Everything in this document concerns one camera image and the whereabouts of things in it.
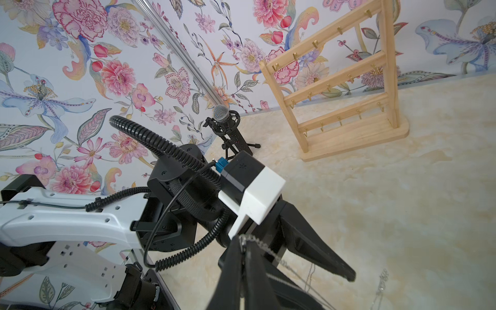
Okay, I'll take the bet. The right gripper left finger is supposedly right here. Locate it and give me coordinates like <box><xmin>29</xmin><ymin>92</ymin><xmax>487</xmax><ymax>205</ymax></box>
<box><xmin>207</xmin><ymin>236</ymin><xmax>244</xmax><ymax>310</ymax></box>

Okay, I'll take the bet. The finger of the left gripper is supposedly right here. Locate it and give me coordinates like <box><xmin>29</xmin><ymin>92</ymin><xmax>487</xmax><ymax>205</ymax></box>
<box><xmin>267</xmin><ymin>263</ymin><xmax>324</xmax><ymax>310</ymax></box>
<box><xmin>279</xmin><ymin>200</ymin><xmax>356</xmax><ymax>282</ymax></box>

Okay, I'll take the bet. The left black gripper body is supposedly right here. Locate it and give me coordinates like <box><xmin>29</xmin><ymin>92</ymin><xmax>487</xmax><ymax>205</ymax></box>
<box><xmin>235</xmin><ymin>201</ymin><xmax>295</xmax><ymax>271</ymax></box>

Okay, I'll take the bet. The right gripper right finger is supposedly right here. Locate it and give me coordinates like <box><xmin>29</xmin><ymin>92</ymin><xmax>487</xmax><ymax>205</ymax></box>
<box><xmin>244</xmin><ymin>242</ymin><xmax>281</xmax><ymax>310</ymax></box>

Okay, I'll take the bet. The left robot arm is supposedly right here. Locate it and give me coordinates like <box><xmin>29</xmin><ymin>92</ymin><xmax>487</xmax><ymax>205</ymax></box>
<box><xmin>1</xmin><ymin>116</ymin><xmax>357</xmax><ymax>309</ymax></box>

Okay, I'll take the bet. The wooden jewelry display stand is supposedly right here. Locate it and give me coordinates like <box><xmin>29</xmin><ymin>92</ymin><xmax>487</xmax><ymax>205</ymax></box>
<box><xmin>260</xmin><ymin>1</ymin><xmax>409</xmax><ymax>161</ymax></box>

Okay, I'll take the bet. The black microphone with mesh head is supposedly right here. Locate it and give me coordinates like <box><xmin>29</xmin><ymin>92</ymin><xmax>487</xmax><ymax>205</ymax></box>
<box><xmin>212</xmin><ymin>104</ymin><xmax>253</xmax><ymax>156</ymax></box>

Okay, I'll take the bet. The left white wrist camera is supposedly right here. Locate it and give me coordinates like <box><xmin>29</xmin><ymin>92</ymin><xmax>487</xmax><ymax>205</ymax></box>
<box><xmin>216</xmin><ymin>151</ymin><xmax>286</xmax><ymax>239</ymax></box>

